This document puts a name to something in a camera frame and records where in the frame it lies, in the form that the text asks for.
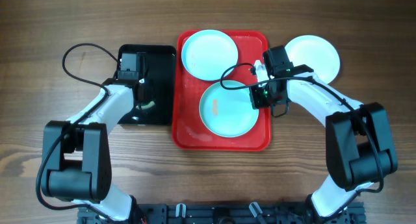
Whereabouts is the green yellow sponge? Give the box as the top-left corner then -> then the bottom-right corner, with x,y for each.
136,101 -> 155,110

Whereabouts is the light blue plate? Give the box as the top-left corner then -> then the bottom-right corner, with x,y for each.
181,29 -> 239,81
199,80 -> 259,138

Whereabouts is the white plate with stain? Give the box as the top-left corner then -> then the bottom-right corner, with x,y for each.
285,35 -> 341,84

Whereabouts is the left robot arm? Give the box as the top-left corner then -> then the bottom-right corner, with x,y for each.
35,79 -> 147,223

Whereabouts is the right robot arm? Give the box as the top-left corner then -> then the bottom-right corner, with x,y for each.
248,72 -> 398,223

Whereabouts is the black rectangular water tray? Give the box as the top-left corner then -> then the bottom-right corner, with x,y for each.
116,44 -> 176,125

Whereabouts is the red plastic tray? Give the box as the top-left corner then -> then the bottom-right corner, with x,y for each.
172,30 -> 272,151

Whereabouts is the light blue plate top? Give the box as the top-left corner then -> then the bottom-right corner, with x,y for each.
181,29 -> 239,81

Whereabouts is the left black cable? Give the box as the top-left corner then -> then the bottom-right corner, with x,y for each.
35,43 -> 122,212

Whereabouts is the black cable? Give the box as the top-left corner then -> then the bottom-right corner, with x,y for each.
220,62 -> 385,215
35,43 -> 122,212

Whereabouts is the right black cable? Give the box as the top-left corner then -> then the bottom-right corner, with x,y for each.
220,62 -> 385,215

